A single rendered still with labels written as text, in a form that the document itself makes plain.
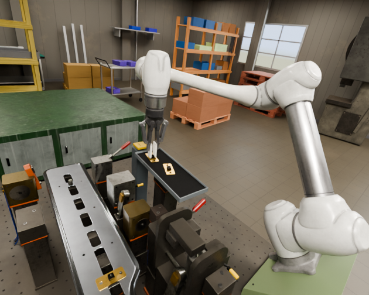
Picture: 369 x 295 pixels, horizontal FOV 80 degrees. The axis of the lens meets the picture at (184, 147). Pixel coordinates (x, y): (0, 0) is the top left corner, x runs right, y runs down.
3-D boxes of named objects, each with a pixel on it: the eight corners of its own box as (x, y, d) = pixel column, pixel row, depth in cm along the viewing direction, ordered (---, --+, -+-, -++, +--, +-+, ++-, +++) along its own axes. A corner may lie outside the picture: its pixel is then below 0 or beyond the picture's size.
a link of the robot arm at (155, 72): (173, 96, 86) (163, 88, 97) (177, 53, 79) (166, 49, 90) (145, 95, 82) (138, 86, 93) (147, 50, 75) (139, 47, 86)
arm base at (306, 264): (278, 249, 114) (273, 239, 114) (324, 250, 99) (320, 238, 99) (263, 271, 101) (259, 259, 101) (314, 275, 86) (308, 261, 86)
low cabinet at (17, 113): (100, 121, 429) (98, 87, 400) (145, 156, 331) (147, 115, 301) (-12, 138, 322) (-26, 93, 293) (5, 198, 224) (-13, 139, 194)
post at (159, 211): (145, 275, 99) (149, 207, 81) (154, 269, 102) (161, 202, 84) (150, 284, 96) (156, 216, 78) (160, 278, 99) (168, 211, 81)
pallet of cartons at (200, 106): (167, 116, 505) (170, 82, 471) (205, 109, 587) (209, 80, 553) (194, 130, 447) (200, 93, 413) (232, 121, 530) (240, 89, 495)
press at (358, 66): (371, 141, 522) (439, 17, 407) (358, 152, 449) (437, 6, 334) (314, 122, 605) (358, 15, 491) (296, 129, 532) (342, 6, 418)
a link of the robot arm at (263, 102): (241, 89, 113) (260, 75, 101) (267, 95, 121) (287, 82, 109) (244, 113, 109) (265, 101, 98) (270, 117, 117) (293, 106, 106)
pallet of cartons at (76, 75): (118, 93, 628) (117, 67, 596) (69, 96, 550) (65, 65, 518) (105, 86, 685) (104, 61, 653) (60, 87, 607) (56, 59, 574)
